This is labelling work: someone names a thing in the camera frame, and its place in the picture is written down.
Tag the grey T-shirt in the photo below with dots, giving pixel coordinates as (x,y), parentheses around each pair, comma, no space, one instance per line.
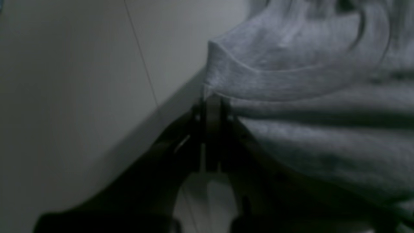
(326,88)

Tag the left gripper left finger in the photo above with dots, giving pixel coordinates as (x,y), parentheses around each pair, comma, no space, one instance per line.
(141,199)

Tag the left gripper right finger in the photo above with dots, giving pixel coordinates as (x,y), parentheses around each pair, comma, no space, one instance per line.
(291,200)

